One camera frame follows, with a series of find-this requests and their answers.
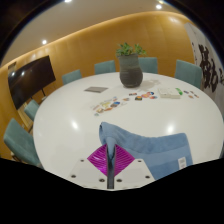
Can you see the colourful sticker sheet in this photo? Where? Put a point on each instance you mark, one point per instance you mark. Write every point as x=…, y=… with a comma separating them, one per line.
x=106, y=106

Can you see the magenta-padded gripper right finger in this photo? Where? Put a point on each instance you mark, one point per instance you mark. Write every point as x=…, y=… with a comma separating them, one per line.
x=124, y=159

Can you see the small green marker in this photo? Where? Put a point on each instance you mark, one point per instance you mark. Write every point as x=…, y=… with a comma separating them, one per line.
x=179, y=91

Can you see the teal chairs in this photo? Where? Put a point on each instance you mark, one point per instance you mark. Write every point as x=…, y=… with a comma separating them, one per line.
x=187, y=71

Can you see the black television screen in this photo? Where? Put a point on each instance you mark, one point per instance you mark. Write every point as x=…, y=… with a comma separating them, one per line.
x=30, y=80

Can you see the dark grey potted plant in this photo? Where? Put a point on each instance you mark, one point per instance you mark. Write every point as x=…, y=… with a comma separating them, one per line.
x=131, y=71

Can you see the white flat box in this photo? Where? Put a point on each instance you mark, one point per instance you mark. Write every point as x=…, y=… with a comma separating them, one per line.
x=167, y=92

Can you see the white calligraphy folding screen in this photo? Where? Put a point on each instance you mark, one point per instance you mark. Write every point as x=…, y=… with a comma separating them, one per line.
x=208, y=63

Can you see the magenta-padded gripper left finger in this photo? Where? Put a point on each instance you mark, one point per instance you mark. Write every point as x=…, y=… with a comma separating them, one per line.
x=98, y=160

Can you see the small round colourful stickers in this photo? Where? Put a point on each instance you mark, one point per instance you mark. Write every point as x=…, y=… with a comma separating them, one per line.
x=145, y=95

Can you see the light blue towel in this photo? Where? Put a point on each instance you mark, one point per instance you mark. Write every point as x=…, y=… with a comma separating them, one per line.
x=156, y=150

